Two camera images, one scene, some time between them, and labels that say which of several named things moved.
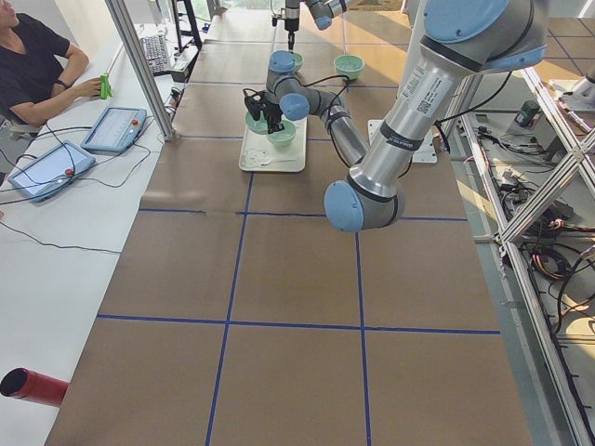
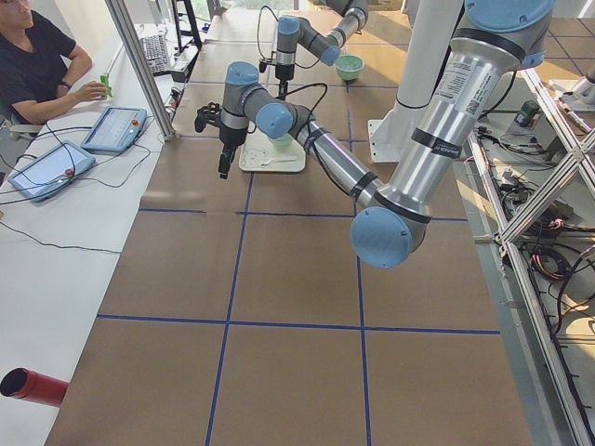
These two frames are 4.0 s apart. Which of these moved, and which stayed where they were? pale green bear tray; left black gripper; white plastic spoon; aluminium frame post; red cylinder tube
Moved: left black gripper
Stayed: white plastic spoon; red cylinder tube; pale green bear tray; aluminium frame post
